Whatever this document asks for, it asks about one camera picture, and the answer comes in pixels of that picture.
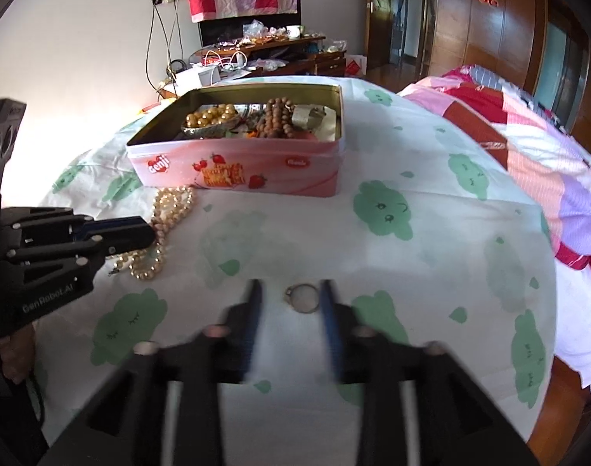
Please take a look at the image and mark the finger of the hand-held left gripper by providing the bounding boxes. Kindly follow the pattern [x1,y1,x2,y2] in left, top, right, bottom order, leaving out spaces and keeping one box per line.
[2,208,148,241]
[7,223,158,285]

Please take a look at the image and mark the patchwork quilt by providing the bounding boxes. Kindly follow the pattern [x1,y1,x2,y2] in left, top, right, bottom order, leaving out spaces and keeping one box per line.
[397,64,591,270]

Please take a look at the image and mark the white bed sheet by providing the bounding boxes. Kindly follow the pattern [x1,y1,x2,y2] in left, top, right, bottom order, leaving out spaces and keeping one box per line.
[552,252,591,394]

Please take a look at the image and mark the person's left hand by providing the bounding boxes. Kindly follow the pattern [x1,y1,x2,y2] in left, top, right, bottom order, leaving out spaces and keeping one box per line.
[2,323,36,384]

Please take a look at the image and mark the wooden wardrobe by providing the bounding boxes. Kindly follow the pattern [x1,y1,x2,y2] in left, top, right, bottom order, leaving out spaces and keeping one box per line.
[428,0,591,156]

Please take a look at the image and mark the amber bead bracelet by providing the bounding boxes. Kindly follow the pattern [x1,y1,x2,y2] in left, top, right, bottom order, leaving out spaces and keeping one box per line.
[186,104,238,129]

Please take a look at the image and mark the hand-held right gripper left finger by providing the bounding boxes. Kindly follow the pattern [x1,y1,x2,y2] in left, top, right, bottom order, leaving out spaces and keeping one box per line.
[36,279,264,466]

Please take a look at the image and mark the wooden door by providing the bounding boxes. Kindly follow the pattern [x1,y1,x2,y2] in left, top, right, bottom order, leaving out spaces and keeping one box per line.
[364,0,395,71]

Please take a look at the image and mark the hanging power cable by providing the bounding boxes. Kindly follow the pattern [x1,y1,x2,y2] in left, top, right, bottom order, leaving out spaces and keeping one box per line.
[144,2,163,90]
[165,2,185,71]

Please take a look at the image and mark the cluttered wooden desk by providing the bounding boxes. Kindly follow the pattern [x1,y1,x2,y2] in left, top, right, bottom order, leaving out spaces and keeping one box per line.
[189,35,347,77]

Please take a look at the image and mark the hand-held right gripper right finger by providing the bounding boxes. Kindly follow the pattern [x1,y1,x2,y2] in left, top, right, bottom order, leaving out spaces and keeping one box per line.
[319,279,541,466]

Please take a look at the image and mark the red and white shopping bag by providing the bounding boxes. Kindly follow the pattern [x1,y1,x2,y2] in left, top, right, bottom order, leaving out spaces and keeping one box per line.
[346,53,369,77]

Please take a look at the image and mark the small metal ring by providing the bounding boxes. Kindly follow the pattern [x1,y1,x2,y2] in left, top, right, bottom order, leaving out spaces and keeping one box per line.
[284,284,321,314]

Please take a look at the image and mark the pearl necklace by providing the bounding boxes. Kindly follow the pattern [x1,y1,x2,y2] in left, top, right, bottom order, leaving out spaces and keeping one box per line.
[112,186,195,282]

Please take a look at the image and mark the black television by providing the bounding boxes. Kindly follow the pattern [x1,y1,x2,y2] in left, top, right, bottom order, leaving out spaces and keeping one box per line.
[198,10,303,49]

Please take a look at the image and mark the white cardboard box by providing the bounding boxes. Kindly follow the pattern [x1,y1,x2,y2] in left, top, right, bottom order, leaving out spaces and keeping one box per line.
[179,65,222,89]

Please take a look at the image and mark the white cable bundle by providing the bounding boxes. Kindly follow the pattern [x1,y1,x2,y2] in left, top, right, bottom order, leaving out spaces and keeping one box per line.
[205,49,248,69]

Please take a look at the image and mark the brown wooden bead bracelet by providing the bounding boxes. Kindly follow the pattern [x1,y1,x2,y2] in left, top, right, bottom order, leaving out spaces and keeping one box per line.
[254,98,298,139]

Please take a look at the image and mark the pink tin box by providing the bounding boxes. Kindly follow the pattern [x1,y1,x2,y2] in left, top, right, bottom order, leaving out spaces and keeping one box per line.
[127,83,345,198]

